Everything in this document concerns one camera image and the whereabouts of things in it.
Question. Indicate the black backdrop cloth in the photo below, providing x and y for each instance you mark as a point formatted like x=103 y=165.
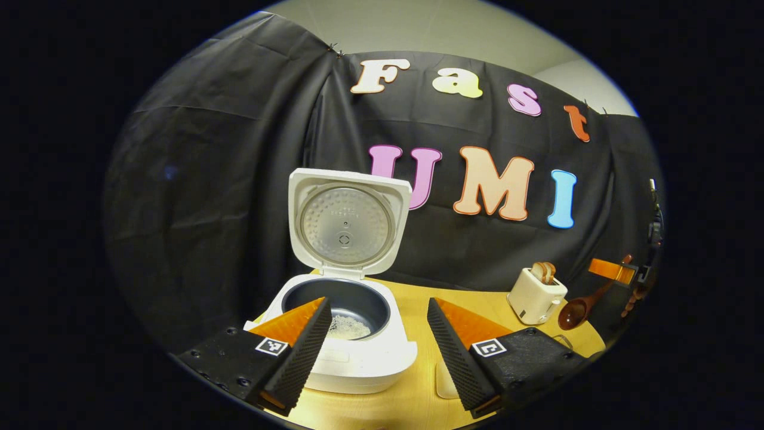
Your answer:
x=209 y=209

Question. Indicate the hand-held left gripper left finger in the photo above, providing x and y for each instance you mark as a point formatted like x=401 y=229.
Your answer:
x=301 y=352

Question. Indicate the white rice cooker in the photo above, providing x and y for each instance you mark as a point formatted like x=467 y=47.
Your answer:
x=346 y=227

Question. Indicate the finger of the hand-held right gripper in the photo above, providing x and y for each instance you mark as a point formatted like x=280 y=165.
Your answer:
x=612 y=270

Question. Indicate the toasted bread slice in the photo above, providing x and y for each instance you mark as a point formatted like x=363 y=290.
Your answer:
x=539 y=273
x=550 y=270

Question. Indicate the brown wooden spoon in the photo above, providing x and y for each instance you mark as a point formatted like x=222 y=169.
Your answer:
x=573 y=313

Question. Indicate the cream white toaster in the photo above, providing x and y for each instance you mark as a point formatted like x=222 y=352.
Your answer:
x=534 y=301

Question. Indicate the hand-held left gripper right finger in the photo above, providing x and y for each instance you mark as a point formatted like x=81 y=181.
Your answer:
x=456 y=352

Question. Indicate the white rice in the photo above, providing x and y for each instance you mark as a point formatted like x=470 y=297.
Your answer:
x=349 y=328

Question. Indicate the clear plastic container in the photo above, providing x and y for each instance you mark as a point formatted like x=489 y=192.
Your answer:
x=446 y=382

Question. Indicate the small black clip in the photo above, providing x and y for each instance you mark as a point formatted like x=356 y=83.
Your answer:
x=335 y=49

